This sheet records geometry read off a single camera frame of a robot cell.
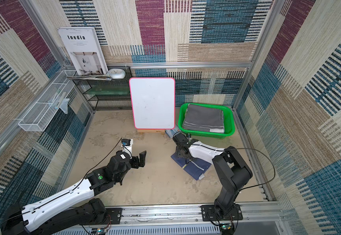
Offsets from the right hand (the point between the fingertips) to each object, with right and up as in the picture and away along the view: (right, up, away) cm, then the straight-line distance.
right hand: (183, 152), depth 94 cm
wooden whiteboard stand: (-28, +12, +11) cm, 33 cm away
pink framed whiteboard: (-19, +33, -1) cm, 38 cm away
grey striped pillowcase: (+15, +22, +9) cm, 27 cm away
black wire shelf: (-43, +36, -3) cm, 56 cm away
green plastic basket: (+31, +17, +6) cm, 36 cm away
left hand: (-25, +5, -16) cm, 30 cm away
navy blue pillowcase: (+6, -8, -5) cm, 11 cm away
